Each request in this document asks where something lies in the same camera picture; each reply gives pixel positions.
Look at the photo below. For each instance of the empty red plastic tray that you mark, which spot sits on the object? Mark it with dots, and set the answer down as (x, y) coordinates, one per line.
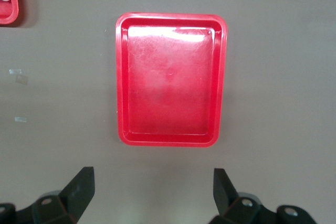
(170, 82)

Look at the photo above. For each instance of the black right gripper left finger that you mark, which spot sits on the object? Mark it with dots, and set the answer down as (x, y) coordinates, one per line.
(73, 197)

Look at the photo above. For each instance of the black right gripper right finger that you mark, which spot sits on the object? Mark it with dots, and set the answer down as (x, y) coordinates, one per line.
(228, 200)

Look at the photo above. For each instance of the clear tape scrap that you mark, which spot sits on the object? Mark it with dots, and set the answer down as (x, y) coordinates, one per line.
(20, 119)
(15, 71)

